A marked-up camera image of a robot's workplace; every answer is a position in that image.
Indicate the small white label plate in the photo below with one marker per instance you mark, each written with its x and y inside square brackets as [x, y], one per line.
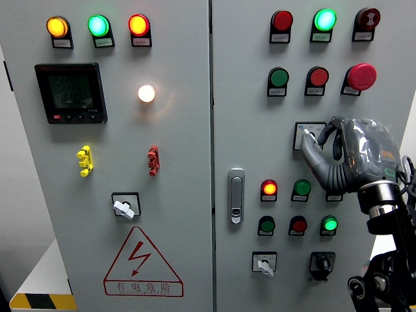
[265, 233]
[299, 198]
[62, 43]
[327, 233]
[277, 92]
[349, 91]
[279, 38]
[363, 36]
[103, 42]
[268, 198]
[295, 233]
[141, 42]
[334, 198]
[320, 37]
[314, 92]

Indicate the small green round lamp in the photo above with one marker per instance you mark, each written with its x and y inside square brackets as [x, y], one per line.
[302, 187]

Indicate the small lit green push button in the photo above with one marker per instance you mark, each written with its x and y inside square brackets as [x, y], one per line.
[329, 224]

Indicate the large red stop button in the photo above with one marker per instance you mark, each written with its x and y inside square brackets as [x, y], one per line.
[362, 76]

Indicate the small red push button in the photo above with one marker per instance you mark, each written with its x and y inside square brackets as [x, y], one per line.
[299, 225]

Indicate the small red round lamp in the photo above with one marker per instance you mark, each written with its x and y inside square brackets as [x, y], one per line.
[269, 187]

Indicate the pale grey cabinet door with lock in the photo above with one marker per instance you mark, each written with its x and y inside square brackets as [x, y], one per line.
[252, 130]

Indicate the silver door lock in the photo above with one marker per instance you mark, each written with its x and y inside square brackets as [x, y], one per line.
[236, 195]

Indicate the dark red buzzer lamp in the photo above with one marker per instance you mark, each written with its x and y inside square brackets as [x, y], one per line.
[369, 18]

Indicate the white round lamp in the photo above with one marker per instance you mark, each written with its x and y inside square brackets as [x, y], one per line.
[146, 93]

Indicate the red warning triangle sticker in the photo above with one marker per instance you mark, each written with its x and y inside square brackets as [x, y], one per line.
[141, 286]

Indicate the black display meter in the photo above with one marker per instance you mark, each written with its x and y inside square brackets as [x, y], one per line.
[71, 92]

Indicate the yellow round lamp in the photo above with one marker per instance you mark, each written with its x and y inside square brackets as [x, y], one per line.
[57, 26]

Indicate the black yellow striped tape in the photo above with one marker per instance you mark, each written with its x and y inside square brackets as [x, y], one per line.
[40, 301]

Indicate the black cabinet hinge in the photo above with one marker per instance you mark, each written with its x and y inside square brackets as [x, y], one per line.
[8, 76]

